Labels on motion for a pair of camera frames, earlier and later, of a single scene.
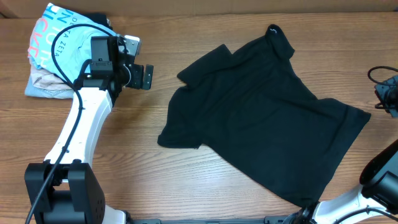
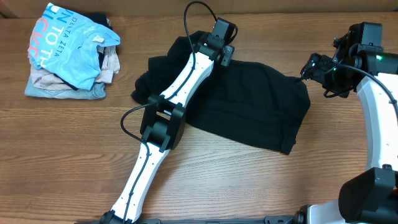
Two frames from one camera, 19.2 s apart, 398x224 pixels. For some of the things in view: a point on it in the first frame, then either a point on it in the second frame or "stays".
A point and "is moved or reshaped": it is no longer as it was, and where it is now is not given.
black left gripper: x=147 y=76 to x=227 y=54
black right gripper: x=384 y=92 to x=311 y=66
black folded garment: x=99 y=18 stays
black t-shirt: x=255 y=111 is moved or reshaped
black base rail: x=288 y=219 stays
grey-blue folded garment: x=33 y=91 stays
